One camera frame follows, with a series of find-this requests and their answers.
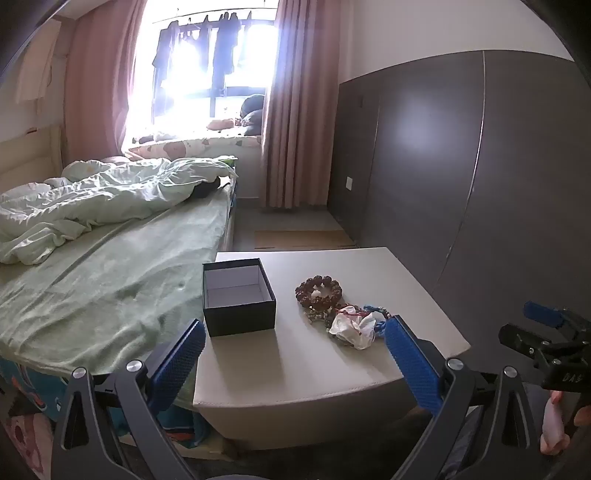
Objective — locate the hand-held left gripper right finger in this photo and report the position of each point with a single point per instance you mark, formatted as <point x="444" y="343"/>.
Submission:
<point x="413" y="364"/>

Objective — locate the pale green quilt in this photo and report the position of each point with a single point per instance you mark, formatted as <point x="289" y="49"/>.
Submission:
<point x="115" y="194"/>

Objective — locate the hanging dark garment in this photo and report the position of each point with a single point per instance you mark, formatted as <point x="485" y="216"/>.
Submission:
<point x="164" y="55"/>
<point x="225" y="50"/>

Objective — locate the dark blue pillow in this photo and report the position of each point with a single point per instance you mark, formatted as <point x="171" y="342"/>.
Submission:
<point x="254" y="115"/>

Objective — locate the bed with green sheet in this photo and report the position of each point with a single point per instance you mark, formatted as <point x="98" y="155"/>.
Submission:
<point x="129" y="286"/>

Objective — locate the printed window seat cushion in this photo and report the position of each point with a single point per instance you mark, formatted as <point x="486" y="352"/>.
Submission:
<point x="194" y="146"/>

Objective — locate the pink pillow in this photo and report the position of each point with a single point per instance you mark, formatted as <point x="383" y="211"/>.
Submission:
<point x="114" y="159"/>

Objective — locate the white wall socket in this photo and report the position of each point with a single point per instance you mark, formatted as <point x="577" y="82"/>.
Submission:
<point x="350" y="183"/>

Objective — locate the black jewelry box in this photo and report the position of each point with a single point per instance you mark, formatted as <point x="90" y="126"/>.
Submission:
<point x="240" y="318"/>

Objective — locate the white low table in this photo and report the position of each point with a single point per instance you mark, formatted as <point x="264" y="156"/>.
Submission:
<point x="300" y="369"/>

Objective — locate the dark grey wardrobe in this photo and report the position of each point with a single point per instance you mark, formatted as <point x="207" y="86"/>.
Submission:
<point x="438" y="161"/>

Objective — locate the pink curtain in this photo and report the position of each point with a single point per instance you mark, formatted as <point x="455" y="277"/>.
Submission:
<point x="99" y="83"/>
<point x="300" y="115"/>

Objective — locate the person's right hand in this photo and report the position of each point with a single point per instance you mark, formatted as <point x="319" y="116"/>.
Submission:
<point x="553" y="424"/>

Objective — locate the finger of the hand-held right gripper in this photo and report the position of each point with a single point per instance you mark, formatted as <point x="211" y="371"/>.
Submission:
<point x="542" y="314"/>
<point x="531" y="344"/>

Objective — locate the white cloth pouch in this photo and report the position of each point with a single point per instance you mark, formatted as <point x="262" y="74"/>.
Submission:
<point x="355" y="330"/>

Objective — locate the window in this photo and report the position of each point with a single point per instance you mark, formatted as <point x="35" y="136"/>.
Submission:
<point x="194" y="92"/>

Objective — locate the beige padded headboard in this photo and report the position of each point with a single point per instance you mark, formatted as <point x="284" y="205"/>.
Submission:
<point x="27" y="157"/>

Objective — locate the orange plush toy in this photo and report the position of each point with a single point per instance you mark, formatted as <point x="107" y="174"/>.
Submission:
<point x="221" y="123"/>

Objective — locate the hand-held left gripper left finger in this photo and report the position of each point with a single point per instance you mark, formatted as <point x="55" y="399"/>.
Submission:
<point x="182" y="355"/>

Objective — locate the white hanging cloth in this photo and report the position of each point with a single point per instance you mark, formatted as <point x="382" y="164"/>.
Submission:
<point x="37" y="64"/>

